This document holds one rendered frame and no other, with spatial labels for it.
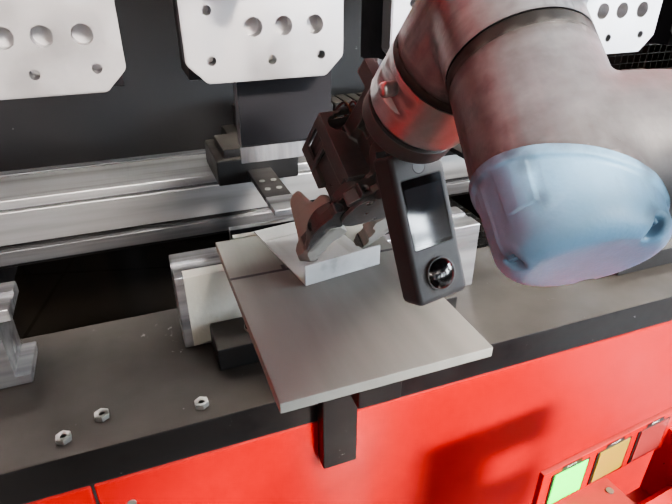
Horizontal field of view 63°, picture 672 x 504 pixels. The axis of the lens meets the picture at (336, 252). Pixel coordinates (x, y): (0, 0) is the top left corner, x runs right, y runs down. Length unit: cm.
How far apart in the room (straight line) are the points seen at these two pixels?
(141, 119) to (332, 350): 74
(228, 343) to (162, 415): 10
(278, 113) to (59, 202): 39
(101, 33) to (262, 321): 27
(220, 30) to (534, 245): 37
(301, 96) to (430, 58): 29
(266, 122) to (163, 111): 53
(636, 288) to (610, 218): 63
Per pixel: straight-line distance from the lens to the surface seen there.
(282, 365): 43
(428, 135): 36
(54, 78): 53
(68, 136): 111
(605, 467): 68
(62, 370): 69
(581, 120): 25
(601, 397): 90
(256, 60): 54
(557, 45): 27
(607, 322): 80
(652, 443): 73
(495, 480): 88
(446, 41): 30
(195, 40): 53
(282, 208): 67
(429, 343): 46
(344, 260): 53
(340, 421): 61
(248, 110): 58
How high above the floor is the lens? 128
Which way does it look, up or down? 29 degrees down
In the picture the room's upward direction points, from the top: straight up
